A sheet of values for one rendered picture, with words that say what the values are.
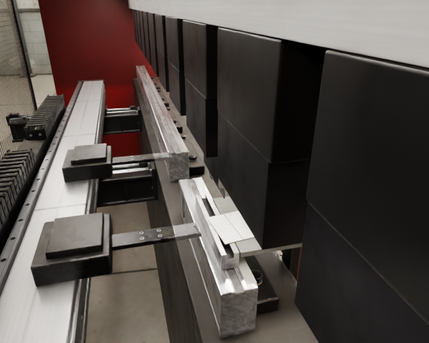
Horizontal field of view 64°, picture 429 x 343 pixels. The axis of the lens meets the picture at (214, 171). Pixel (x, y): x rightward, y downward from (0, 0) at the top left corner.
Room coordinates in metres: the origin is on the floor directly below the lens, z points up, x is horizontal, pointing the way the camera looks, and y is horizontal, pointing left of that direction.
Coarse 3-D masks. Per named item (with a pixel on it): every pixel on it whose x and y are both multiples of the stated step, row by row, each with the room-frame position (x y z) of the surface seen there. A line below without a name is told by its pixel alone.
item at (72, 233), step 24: (72, 216) 0.50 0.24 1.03; (96, 216) 0.50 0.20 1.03; (48, 240) 0.43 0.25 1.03; (72, 240) 0.43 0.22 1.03; (96, 240) 0.43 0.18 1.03; (120, 240) 0.47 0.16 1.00; (144, 240) 0.47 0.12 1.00; (168, 240) 0.48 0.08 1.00; (48, 264) 0.39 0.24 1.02; (72, 264) 0.40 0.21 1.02; (96, 264) 0.41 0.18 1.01
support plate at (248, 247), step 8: (216, 200) 0.61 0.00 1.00; (224, 200) 0.61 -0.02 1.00; (224, 208) 0.58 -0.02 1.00; (232, 208) 0.58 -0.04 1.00; (248, 240) 0.48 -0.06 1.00; (256, 240) 0.48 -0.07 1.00; (240, 248) 0.45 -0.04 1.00; (248, 248) 0.45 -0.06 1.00; (256, 248) 0.45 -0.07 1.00; (272, 248) 0.46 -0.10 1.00; (280, 248) 0.46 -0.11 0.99; (288, 248) 0.47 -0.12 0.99; (240, 256) 0.45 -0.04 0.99
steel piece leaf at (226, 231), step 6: (216, 216) 0.55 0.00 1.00; (222, 216) 0.55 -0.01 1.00; (210, 222) 0.53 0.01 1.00; (216, 222) 0.53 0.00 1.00; (222, 222) 0.53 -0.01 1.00; (228, 222) 0.53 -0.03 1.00; (216, 228) 0.51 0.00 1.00; (222, 228) 0.51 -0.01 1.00; (228, 228) 0.51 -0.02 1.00; (222, 234) 0.49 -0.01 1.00; (228, 234) 0.49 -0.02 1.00; (234, 234) 0.49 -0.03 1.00; (222, 240) 0.48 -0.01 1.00; (228, 240) 0.47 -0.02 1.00; (234, 240) 0.47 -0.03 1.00; (240, 240) 0.48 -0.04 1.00
